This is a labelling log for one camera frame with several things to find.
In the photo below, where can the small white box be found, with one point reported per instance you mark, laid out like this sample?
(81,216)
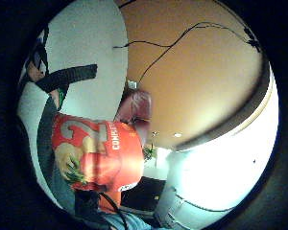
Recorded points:
(132,84)

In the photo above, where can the black cabinet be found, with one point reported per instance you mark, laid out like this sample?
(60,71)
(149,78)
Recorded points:
(145,195)

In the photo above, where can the maroon armchair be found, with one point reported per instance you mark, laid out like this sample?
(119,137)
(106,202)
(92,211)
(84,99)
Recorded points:
(136,107)

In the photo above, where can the green potted plant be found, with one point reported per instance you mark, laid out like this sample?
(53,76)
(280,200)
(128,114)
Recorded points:
(149,152)

